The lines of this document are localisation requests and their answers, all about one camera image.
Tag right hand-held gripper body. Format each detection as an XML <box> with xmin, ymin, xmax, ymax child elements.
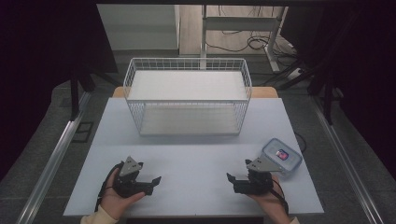
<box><xmin>233</xmin><ymin>156</ymin><xmax>284</xmax><ymax>196</ymax></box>

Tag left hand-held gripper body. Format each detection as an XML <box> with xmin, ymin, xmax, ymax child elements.
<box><xmin>112</xmin><ymin>156</ymin><xmax>154</xmax><ymax>199</ymax></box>

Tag clear container with blue lid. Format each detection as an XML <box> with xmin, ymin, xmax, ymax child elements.
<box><xmin>261</xmin><ymin>137</ymin><xmax>304</xmax><ymax>180</ymax></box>

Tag white wire basket rack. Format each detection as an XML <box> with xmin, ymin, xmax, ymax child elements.
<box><xmin>122</xmin><ymin>57</ymin><xmax>253</xmax><ymax>137</ymax></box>

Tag person's right hand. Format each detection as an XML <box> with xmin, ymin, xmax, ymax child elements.
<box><xmin>247</xmin><ymin>175</ymin><xmax>291</xmax><ymax>224</ymax></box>

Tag person's left hand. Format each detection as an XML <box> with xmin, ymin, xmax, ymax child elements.
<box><xmin>99</xmin><ymin>167</ymin><xmax>147</xmax><ymax>221</ymax></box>

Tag wooden table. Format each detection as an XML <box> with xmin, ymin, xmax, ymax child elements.
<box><xmin>111</xmin><ymin>86</ymin><xmax>279</xmax><ymax>100</ymax></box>

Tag black stand leg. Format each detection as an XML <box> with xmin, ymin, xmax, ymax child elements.
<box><xmin>68</xmin><ymin>69</ymin><xmax>96</xmax><ymax>122</ymax></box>

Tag white power strip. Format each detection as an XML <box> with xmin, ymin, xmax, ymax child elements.
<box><xmin>287</xmin><ymin>67</ymin><xmax>304</xmax><ymax>81</ymax></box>

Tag black curtain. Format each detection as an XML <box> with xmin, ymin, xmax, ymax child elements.
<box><xmin>0</xmin><ymin>0</ymin><xmax>120</xmax><ymax>183</ymax></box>
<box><xmin>279</xmin><ymin>0</ymin><xmax>396</xmax><ymax>180</ymax></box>

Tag white cabinet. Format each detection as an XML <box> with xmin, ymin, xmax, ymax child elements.
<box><xmin>96</xmin><ymin>4</ymin><xmax>181</xmax><ymax>51</ymax></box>

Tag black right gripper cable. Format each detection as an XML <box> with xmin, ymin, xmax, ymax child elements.
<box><xmin>270</xmin><ymin>177</ymin><xmax>290</xmax><ymax>217</ymax></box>

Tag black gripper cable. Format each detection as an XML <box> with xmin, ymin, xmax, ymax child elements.
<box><xmin>270</xmin><ymin>177</ymin><xmax>290</xmax><ymax>217</ymax></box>
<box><xmin>93</xmin><ymin>161</ymin><xmax>125</xmax><ymax>214</ymax></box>

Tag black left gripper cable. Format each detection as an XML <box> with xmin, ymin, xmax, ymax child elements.
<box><xmin>93</xmin><ymin>161</ymin><xmax>125</xmax><ymax>214</ymax></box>

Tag thin black cable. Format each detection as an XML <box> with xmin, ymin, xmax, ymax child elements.
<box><xmin>293</xmin><ymin>132</ymin><xmax>308</xmax><ymax>154</ymax></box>

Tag metal floor rail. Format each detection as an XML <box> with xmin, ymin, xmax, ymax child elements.
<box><xmin>311</xmin><ymin>92</ymin><xmax>387</xmax><ymax>224</ymax></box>
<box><xmin>16</xmin><ymin>91</ymin><xmax>92</xmax><ymax>224</ymax></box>

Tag black floor cables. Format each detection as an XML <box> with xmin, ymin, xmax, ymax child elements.
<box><xmin>205</xmin><ymin>5</ymin><xmax>301</xmax><ymax>61</ymax></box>

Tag white metal desk frame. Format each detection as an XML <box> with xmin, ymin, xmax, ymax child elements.
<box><xmin>200</xmin><ymin>4</ymin><xmax>290</xmax><ymax>73</ymax></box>

